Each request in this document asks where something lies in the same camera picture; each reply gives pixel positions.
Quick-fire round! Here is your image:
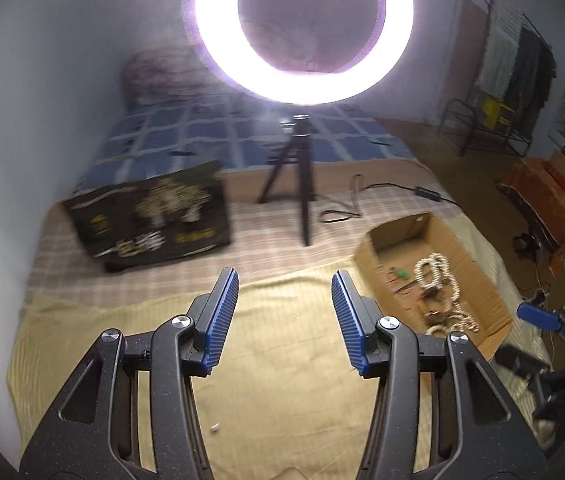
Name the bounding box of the beige plaid bed sheet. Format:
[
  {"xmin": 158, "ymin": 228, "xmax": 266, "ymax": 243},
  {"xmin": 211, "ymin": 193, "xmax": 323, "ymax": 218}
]
[{"xmin": 27, "ymin": 160, "xmax": 463, "ymax": 311}]

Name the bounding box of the black printed box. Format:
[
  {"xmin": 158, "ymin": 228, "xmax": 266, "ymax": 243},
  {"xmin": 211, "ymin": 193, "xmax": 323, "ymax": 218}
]
[{"xmin": 62, "ymin": 160, "xmax": 233, "ymax": 273}]

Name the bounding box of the patterned pillow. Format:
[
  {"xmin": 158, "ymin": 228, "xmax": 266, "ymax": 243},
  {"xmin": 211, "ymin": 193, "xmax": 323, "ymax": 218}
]
[{"xmin": 121, "ymin": 45, "xmax": 213, "ymax": 108}]

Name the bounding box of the blue checked blanket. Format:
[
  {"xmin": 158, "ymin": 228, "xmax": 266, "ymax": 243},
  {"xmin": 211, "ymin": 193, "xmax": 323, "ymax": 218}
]
[{"xmin": 75, "ymin": 102, "xmax": 413, "ymax": 193}]

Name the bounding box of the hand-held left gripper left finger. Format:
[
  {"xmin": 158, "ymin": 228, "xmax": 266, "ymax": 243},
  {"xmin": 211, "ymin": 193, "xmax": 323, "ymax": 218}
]
[{"xmin": 19, "ymin": 267, "xmax": 240, "ymax": 480}]

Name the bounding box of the white rope necklace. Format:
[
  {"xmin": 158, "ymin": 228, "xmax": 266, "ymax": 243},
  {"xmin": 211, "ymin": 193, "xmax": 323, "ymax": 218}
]
[{"xmin": 415, "ymin": 254, "xmax": 463, "ymax": 306}]

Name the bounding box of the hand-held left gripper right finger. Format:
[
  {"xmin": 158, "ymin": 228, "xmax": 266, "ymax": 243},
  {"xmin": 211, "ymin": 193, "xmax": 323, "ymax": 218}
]
[{"xmin": 331, "ymin": 270, "xmax": 548, "ymax": 480}]

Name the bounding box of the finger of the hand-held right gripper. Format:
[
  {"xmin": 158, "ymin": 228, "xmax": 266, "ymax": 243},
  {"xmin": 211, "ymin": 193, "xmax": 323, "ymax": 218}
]
[
  {"xmin": 517, "ymin": 301, "xmax": 565, "ymax": 343},
  {"xmin": 495, "ymin": 344, "xmax": 550, "ymax": 376}
]

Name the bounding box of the black power cable with controller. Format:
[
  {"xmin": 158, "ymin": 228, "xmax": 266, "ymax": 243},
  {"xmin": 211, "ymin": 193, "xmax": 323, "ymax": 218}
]
[{"xmin": 319, "ymin": 174, "xmax": 458, "ymax": 225}]

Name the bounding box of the black hanging garment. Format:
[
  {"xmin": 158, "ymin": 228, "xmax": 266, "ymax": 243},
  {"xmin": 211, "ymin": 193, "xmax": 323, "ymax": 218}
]
[{"xmin": 532, "ymin": 42, "xmax": 558, "ymax": 111}]

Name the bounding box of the cardboard box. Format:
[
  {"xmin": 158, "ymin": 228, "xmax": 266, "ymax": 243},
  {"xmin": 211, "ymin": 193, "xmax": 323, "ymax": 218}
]
[{"xmin": 353, "ymin": 211, "xmax": 513, "ymax": 361}]

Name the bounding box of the black clothes rack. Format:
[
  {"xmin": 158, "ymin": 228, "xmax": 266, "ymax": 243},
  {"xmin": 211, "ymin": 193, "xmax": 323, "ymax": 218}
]
[{"xmin": 439, "ymin": 0, "xmax": 558, "ymax": 158}]

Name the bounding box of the pearl bead necklace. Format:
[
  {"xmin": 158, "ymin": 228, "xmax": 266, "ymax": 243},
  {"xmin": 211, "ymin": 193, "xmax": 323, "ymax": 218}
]
[{"xmin": 449, "ymin": 310, "xmax": 480, "ymax": 333}]

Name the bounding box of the white striped towel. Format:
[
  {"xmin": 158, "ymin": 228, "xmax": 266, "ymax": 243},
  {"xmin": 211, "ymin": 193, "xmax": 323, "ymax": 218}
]
[{"xmin": 477, "ymin": 2, "xmax": 523, "ymax": 98}]

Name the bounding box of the yellow striped cloth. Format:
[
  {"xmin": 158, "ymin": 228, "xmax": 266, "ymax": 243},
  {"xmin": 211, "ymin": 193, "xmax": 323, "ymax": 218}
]
[{"xmin": 7, "ymin": 210, "xmax": 563, "ymax": 480}]

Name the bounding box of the round ring light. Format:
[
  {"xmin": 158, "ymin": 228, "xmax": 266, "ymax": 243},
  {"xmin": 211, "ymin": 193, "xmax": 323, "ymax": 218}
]
[{"xmin": 196, "ymin": 0, "xmax": 415, "ymax": 106}]

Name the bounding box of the dark green hanging garment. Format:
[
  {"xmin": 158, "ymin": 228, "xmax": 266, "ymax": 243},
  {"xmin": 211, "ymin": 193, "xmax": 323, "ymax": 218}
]
[{"xmin": 505, "ymin": 27, "xmax": 543, "ymax": 106}]

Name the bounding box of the black tripod stand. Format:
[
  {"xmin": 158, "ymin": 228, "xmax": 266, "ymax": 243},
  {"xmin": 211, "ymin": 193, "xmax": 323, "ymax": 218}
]
[{"xmin": 257, "ymin": 112, "xmax": 318, "ymax": 247}]

